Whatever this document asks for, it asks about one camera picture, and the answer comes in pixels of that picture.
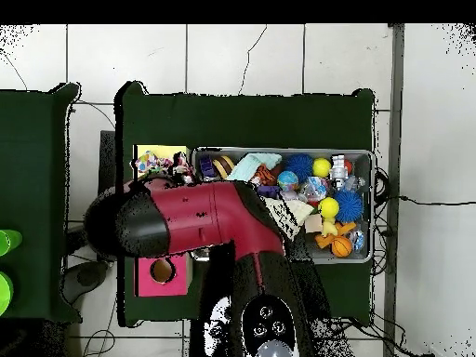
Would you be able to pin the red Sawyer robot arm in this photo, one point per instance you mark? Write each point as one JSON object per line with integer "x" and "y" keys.
{"x": 208, "y": 212}

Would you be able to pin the clear mesh bin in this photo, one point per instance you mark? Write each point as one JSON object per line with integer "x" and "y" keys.
{"x": 324, "y": 256}

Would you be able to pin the wooden box with three holes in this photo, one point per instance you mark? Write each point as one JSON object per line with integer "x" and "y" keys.
{"x": 174, "y": 286}

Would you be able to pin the mint green cloth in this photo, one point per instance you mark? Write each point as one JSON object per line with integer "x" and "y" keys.
{"x": 253, "y": 163}

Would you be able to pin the blue globe ball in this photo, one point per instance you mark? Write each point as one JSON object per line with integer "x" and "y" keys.
{"x": 288, "y": 180}

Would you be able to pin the cream ribbed cloth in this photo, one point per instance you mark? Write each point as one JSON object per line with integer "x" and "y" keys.
{"x": 302, "y": 210}

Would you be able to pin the blue spiky rubber ball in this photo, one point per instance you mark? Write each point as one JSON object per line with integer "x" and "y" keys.
{"x": 348, "y": 205}
{"x": 299, "y": 167}

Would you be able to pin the yellow foam ball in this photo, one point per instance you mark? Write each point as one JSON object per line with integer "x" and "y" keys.
{"x": 328, "y": 207}
{"x": 322, "y": 168}

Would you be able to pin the white toy robot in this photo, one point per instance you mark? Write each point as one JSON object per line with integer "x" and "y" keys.
{"x": 338, "y": 171}

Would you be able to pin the orange toy basketball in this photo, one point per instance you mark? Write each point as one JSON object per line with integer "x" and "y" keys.
{"x": 341, "y": 247}

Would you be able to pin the grey rounded object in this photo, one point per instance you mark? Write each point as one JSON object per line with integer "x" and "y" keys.
{"x": 85, "y": 279}

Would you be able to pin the dark green side table cloth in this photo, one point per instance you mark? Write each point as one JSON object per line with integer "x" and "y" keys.
{"x": 37, "y": 148}

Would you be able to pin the green plastic cup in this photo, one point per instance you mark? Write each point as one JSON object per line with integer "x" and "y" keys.
{"x": 9, "y": 241}

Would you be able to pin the green round plastic object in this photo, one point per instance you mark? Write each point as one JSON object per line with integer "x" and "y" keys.
{"x": 4, "y": 293}

